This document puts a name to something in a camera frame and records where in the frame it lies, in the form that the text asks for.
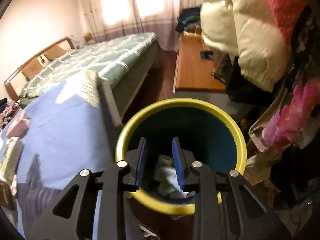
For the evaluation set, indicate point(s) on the dark brown handbag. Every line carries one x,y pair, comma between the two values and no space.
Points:
240,87

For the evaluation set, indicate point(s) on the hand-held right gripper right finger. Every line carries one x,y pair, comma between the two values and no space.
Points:
178,165

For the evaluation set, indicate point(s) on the blue printed tablecloth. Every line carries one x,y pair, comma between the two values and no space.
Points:
62,135

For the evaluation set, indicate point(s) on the brown pillow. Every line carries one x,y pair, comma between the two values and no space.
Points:
31,70
55,52

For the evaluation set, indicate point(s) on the red dotted garment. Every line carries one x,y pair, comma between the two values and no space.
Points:
282,5

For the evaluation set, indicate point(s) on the wooden dresser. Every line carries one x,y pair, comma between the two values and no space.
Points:
195,75

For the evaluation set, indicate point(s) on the cream puffer jacket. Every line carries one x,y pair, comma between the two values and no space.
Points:
250,42

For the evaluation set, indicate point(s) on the small beige packet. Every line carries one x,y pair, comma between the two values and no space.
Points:
13,152

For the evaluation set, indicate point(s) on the wooden bed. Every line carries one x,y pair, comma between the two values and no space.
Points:
11,90

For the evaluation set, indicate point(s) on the pink sheer curtain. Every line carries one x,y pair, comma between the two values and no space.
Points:
150,5

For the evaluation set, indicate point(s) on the black hanging garment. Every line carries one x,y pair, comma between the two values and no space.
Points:
307,62

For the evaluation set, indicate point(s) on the pile of dark clothes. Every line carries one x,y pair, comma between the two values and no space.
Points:
187,17

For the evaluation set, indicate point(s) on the green plastic bag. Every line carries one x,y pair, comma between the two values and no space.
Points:
162,188

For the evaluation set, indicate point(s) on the green plaid duvet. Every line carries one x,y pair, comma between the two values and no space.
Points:
100,55

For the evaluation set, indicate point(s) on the beige garment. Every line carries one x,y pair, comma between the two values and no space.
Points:
262,145

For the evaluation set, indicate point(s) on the yellow tissue box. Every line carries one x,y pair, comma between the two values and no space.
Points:
88,38

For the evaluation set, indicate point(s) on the yellow rimmed blue trash bin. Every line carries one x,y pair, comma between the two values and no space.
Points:
190,130

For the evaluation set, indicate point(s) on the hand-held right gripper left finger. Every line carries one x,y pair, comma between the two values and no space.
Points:
141,160

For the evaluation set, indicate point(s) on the pink floral garment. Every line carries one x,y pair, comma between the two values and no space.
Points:
295,105

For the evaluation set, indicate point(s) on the pile of clothes on nightstand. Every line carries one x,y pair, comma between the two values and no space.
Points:
7,112

